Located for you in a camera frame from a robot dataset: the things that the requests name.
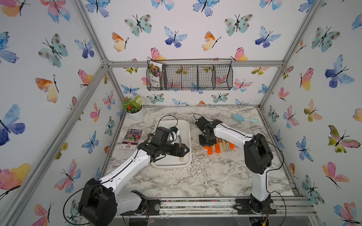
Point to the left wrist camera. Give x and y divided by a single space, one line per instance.
174 134

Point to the black wire wall basket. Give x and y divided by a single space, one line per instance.
194 75

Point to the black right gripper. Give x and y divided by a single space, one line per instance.
201 142

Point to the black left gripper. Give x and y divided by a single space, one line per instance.
181 153

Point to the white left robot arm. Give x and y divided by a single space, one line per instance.
100 201

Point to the flower seed packet on table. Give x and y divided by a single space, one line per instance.
131 139

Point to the seed packet in basket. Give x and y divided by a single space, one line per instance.
155 71

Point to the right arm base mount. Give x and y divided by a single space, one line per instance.
251 205

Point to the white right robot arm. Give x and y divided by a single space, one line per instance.
257 153

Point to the white plastic storage tray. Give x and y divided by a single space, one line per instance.
172 162

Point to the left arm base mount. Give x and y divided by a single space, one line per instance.
137 204

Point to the potted artificial flower plant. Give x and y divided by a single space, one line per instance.
134 107

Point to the teal plastic garden trowel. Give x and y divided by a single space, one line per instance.
241 119

